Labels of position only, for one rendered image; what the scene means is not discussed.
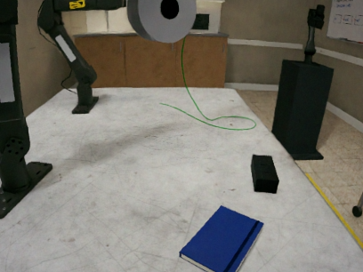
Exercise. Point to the blue notebook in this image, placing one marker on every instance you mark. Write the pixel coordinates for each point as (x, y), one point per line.
(223, 243)

